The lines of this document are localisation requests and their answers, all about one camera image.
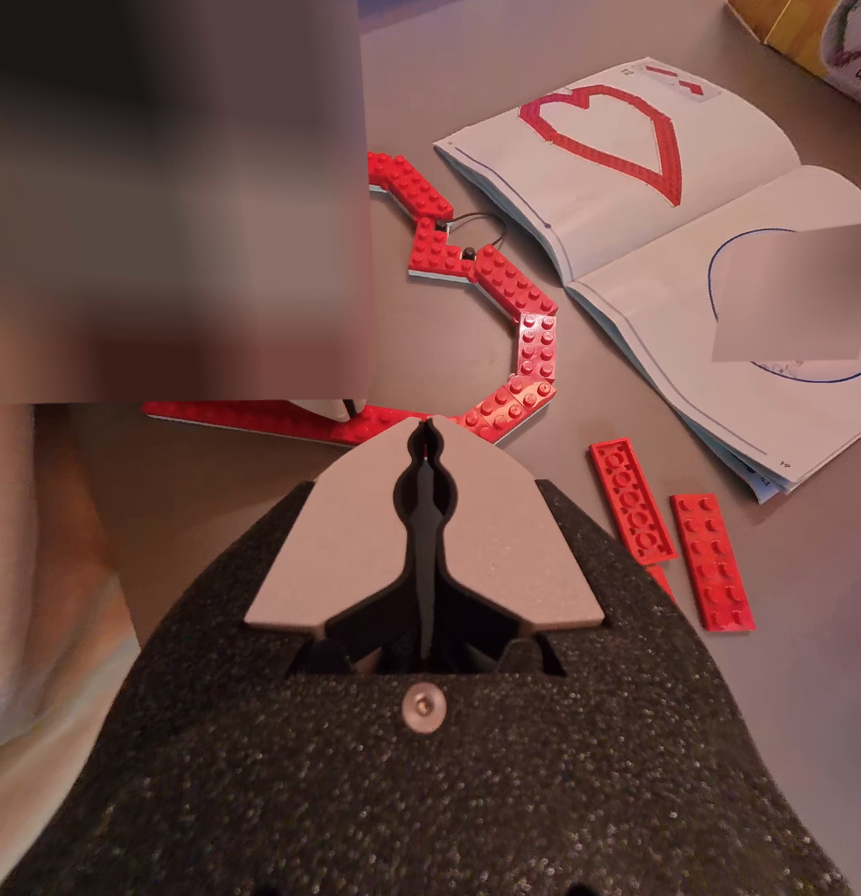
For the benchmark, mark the red brick heart frame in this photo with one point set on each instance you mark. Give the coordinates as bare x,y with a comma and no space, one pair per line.
539,350

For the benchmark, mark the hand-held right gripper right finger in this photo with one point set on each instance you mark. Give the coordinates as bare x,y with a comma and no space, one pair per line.
514,546

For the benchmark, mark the red brick plate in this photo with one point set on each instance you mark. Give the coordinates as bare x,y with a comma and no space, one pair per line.
633,500
660,581
714,560

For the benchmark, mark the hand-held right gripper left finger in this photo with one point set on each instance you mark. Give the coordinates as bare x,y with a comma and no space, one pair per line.
339,539

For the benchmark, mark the printed toy box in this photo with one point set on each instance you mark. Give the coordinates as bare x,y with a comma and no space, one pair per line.
808,42

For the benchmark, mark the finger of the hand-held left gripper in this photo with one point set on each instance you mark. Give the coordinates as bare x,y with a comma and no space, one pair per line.
317,411

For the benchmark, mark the open instruction booklet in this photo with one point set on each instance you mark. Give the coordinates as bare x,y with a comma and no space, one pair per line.
612,210

